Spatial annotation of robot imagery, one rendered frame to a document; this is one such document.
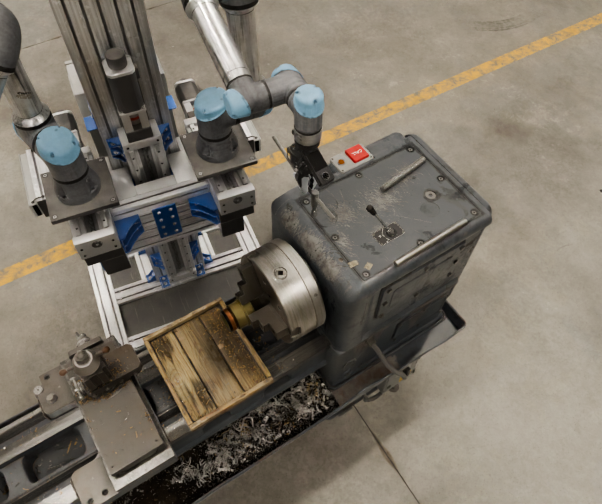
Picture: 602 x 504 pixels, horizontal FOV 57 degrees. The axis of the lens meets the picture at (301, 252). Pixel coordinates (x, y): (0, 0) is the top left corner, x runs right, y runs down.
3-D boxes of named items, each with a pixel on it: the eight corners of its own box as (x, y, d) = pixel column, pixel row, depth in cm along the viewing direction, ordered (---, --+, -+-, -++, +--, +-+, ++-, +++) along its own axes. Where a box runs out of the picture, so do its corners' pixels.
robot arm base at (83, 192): (52, 178, 190) (41, 158, 182) (96, 165, 194) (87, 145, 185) (59, 210, 183) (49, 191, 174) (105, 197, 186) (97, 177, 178)
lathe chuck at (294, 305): (262, 268, 198) (266, 225, 169) (310, 341, 187) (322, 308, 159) (240, 280, 195) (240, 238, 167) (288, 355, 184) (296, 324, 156)
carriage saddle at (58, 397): (119, 340, 190) (115, 332, 185) (180, 459, 169) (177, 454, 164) (33, 385, 181) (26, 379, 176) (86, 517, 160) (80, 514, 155)
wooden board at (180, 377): (221, 301, 199) (220, 296, 196) (274, 383, 183) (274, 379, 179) (144, 343, 190) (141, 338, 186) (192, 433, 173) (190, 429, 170)
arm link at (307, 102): (315, 77, 140) (330, 98, 136) (313, 110, 150) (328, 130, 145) (287, 86, 138) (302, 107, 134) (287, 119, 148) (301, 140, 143)
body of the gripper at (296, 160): (307, 151, 164) (309, 121, 154) (324, 170, 160) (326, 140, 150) (285, 162, 161) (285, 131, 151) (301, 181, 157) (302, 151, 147)
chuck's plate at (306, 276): (271, 264, 199) (275, 220, 171) (319, 336, 188) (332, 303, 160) (262, 268, 198) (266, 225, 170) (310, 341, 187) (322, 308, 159)
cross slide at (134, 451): (110, 336, 184) (106, 330, 180) (166, 448, 165) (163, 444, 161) (61, 362, 179) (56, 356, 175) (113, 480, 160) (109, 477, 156)
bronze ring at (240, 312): (242, 289, 172) (216, 303, 169) (258, 312, 168) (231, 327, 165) (244, 303, 180) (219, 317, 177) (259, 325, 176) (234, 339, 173)
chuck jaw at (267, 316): (278, 297, 173) (298, 324, 166) (279, 306, 177) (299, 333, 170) (247, 314, 169) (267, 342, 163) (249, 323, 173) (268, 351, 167)
